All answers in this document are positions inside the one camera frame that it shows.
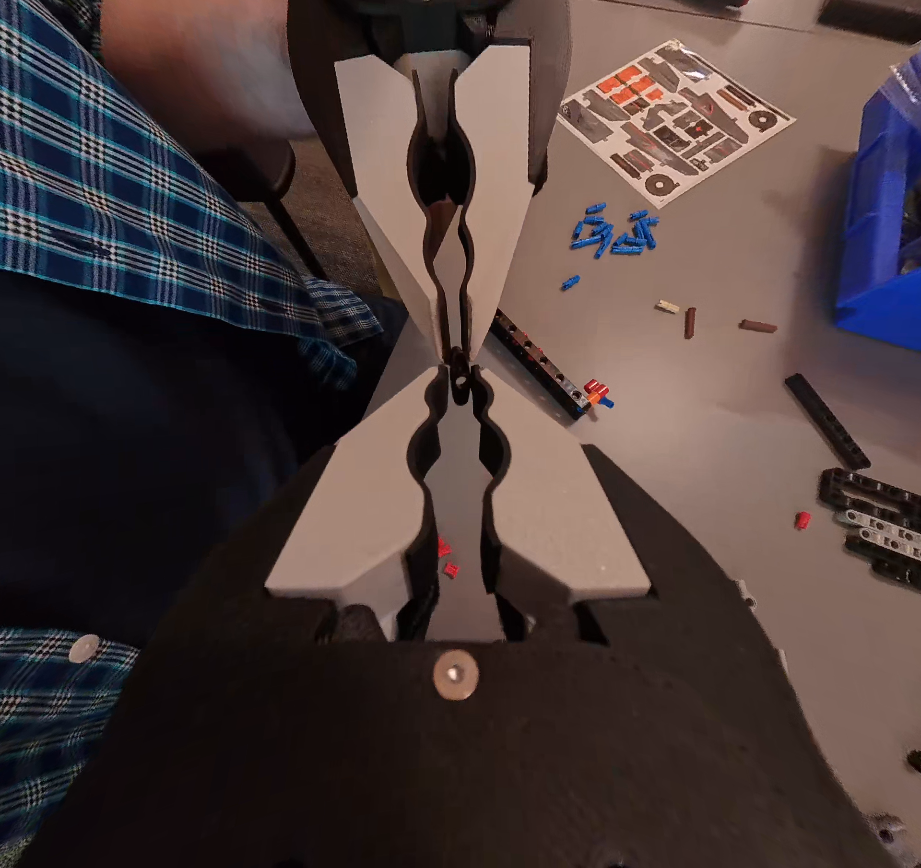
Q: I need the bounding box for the long black lego beam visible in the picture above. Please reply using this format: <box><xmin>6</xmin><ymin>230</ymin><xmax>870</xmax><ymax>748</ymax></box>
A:
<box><xmin>784</xmin><ymin>373</ymin><xmax>872</xmax><ymax>472</ymax></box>

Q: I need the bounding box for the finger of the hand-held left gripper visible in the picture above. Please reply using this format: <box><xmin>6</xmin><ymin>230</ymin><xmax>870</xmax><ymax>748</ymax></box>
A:
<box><xmin>442</xmin><ymin>43</ymin><xmax>539</xmax><ymax>369</ymax></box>
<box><xmin>334</xmin><ymin>55</ymin><xmax>456</xmax><ymax>367</ymax></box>

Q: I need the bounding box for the black chair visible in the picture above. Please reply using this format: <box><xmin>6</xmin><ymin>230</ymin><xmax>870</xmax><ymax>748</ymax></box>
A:
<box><xmin>194</xmin><ymin>138</ymin><xmax>332</xmax><ymax>282</ymax></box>

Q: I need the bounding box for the black lego beam assembly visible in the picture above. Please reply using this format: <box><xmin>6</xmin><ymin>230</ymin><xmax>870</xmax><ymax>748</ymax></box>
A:
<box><xmin>489</xmin><ymin>310</ymin><xmax>616</xmax><ymax>422</ymax></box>

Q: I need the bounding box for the light grey lego liftarm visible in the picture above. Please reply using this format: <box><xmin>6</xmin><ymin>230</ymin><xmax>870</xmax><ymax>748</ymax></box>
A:
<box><xmin>835</xmin><ymin>510</ymin><xmax>921</xmax><ymax>561</ymax></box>

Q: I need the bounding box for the blue plastic bin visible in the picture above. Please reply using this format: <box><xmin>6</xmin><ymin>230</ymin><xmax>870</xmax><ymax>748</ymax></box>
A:
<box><xmin>835</xmin><ymin>55</ymin><xmax>921</xmax><ymax>347</ymax></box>

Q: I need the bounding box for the black rectangular case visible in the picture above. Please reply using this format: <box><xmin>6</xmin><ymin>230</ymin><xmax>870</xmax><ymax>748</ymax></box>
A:
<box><xmin>818</xmin><ymin>0</ymin><xmax>921</xmax><ymax>45</ymax></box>

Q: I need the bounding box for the pile of blue lego pins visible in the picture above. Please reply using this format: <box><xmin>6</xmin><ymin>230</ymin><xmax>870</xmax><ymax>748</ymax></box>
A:
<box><xmin>570</xmin><ymin>202</ymin><xmax>661</xmax><ymax>261</ymax></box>

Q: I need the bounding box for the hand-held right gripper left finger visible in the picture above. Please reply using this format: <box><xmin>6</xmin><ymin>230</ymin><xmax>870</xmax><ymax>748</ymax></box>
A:
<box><xmin>265</xmin><ymin>363</ymin><xmax>443</xmax><ymax>642</ymax></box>

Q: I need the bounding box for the person's left forearm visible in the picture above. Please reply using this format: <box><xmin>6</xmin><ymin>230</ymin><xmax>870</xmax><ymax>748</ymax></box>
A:
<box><xmin>97</xmin><ymin>0</ymin><xmax>321</xmax><ymax>151</ymax></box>

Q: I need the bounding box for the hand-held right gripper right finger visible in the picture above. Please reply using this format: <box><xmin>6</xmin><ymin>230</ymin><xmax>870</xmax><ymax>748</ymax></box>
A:
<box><xmin>475</xmin><ymin>364</ymin><xmax>654</xmax><ymax>642</ymax></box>

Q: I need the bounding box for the black lego frame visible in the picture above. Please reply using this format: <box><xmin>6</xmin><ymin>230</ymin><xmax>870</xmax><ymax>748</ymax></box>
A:
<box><xmin>819</xmin><ymin>467</ymin><xmax>921</xmax><ymax>524</ymax></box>

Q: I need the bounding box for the person in plaid shirt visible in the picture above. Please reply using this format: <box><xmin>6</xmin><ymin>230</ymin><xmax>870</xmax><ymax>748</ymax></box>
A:
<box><xmin>0</xmin><ymin>0</ymin><xmax>386</xmax><ymax>868</ymax></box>

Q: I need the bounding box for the clear plastic bag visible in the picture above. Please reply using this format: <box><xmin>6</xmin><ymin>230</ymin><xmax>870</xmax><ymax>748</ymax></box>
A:
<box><xmin>888</xmin><ymin>54</ymin><xmax>921</xmax><ymax>279</ymax></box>

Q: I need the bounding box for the lego sticker sheet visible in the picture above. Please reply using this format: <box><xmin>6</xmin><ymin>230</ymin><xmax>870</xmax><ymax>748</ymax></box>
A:
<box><xmin>557</xmin><ymin>38</ymin><xmax>797</xmax><ymax>209</ymax></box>

